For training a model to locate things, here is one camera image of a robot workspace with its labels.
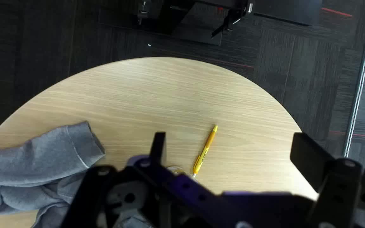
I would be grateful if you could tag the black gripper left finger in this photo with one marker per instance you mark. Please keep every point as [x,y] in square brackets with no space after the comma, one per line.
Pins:
[158,147]

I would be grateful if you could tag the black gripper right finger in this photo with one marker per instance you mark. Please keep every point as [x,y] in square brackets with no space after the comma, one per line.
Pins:
[311,158]

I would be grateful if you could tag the white floor rail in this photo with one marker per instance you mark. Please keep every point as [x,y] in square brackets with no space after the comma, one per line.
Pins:
[362,71]

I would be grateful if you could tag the gray hoodie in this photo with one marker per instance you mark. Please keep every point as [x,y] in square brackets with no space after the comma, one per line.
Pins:
[35,169]

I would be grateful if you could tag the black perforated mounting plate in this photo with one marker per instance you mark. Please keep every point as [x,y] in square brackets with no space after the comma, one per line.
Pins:
[276,10]

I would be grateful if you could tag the yellow pen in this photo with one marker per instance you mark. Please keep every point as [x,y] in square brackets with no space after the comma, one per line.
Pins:
[205,151]

